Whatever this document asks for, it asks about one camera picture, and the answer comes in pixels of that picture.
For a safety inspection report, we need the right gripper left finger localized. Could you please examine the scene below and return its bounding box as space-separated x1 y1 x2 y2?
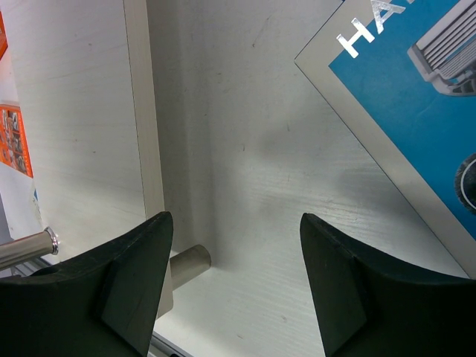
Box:
1 212 173 356

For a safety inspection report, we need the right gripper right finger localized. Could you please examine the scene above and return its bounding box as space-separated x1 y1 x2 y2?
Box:
300 213 475 356

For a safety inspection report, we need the orange Fusion5 razor box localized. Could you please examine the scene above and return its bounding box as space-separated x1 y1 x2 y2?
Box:
0 12 8 59
0 104 33 178

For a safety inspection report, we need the white two-tier shelf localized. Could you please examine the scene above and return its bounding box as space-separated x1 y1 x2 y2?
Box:
0 0 213 319

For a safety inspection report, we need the blue Harry's box right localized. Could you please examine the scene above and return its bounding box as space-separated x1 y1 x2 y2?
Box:
295 0 475 277

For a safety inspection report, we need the aluminium mounting rail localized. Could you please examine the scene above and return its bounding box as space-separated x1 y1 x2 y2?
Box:
147 332 189 357

